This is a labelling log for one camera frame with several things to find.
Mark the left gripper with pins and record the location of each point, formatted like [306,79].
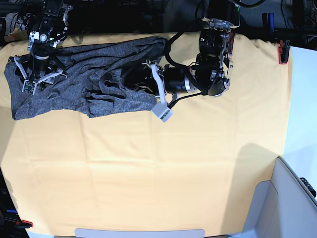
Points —
[174,81]

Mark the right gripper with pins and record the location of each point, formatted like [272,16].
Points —
[32,70]

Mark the grey long-sleeve T-shirt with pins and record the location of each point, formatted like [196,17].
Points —
[94,84]

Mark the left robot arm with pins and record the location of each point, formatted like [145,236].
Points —
[205,76]

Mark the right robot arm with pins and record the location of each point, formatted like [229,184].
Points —
[48,29]

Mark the yellow table cloth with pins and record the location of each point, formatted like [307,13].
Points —
[133,172]

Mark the red clamp right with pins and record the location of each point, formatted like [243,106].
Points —
[283,51]

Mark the red clamp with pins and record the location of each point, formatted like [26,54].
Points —
[283,51]
[22,224]

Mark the red clamp left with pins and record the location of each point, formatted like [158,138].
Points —
[22,224]

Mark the white storage bin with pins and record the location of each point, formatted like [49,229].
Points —
[282,207]

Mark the black remote on bin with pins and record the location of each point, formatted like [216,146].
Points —
[309,187]

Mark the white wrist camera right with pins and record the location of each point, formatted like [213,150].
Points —
[28,87]

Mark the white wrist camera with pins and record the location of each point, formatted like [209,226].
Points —
[28,87]
[162,112]

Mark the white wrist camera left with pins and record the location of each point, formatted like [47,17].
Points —
[162,112]

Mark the blue handled clamp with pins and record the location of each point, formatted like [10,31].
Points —
[268,22]

